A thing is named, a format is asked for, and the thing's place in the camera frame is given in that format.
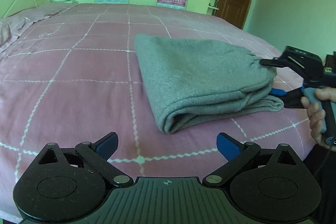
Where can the pink pillow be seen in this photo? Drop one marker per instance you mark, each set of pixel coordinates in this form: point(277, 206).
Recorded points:
point(12, 27)

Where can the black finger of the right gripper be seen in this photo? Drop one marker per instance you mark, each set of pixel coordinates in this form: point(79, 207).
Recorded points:
point(276, 62)

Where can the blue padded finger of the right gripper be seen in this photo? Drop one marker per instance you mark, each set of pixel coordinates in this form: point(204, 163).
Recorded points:
point(291, 99)

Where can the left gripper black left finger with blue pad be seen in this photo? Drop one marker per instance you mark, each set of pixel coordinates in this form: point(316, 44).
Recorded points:
point(92, 157)

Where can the person's right hand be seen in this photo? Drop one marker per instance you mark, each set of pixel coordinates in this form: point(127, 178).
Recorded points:
point(316, 115)

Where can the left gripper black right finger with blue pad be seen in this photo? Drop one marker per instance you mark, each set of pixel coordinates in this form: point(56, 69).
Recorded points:
point(251, 165)

